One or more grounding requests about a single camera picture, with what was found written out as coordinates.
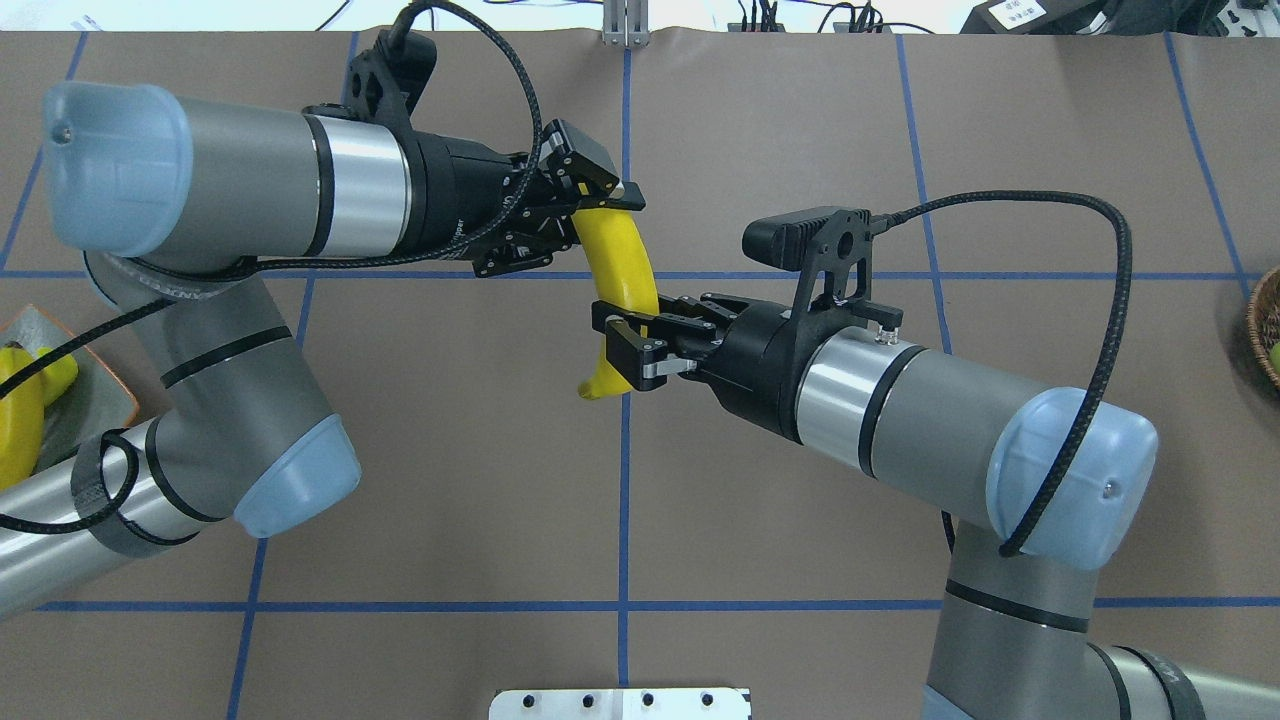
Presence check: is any plain yellow banana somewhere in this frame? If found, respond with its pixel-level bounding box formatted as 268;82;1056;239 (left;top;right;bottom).
38;354;79;409

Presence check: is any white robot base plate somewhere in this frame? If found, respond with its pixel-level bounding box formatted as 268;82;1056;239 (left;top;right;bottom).
488;687;753;719

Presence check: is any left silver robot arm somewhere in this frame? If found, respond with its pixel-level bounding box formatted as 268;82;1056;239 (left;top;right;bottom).
3;72;644;616

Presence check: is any black power adapter box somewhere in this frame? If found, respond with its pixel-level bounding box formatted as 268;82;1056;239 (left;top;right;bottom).
959;1;1106;36

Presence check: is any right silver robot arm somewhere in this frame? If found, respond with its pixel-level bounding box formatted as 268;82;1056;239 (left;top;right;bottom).
591;293;1277;719

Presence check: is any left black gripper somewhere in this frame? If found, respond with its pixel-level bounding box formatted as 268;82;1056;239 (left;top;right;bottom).
404;118;646;278

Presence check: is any yellow banana with brown tip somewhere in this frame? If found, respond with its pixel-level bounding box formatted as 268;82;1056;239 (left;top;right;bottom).
1;374;45;489

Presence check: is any brown woven wicker basket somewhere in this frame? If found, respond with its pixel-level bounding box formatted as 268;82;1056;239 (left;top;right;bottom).
1245;265;1279;392

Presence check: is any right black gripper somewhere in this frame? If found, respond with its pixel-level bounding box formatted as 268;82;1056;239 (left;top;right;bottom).
591;295;841;441

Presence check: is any grey square plate orange rim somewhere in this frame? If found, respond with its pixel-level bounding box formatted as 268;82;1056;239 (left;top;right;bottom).
3;305;140;477

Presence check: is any grey aluminium frame post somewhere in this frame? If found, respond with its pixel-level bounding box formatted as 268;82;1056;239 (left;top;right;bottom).
602;0;652;49

